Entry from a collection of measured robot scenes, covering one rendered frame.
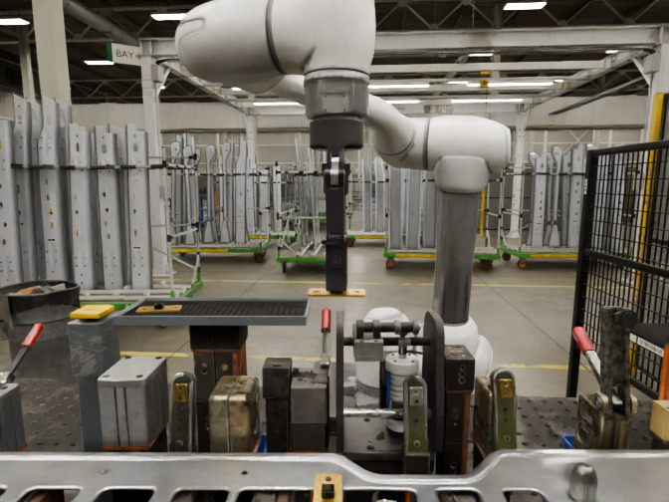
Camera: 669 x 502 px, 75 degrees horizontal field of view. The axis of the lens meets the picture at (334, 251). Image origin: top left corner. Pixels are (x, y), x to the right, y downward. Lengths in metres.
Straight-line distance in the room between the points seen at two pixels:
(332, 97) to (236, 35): 0.15
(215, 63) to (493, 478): 0.70
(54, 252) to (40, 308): 2.04
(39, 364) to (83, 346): 2.54
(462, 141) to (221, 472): 0.83
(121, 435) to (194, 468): 0.15
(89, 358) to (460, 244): 0.88
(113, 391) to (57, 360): 2.77
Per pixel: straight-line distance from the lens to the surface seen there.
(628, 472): 0.82
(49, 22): 8.58
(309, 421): 0.79
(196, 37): 0.68
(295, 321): 0.83
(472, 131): 1.09
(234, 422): 0.76
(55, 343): 3.52
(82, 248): 5.24
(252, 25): 0.64
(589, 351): 0.91
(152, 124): 7.23
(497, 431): 0.82
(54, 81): 8.38
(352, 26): 0.61
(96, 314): 0.99
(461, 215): 1.13
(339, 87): 0.59
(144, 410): 0.80
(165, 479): 0.73
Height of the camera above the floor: 1.41
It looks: 9 degrees down
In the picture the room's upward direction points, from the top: straight up
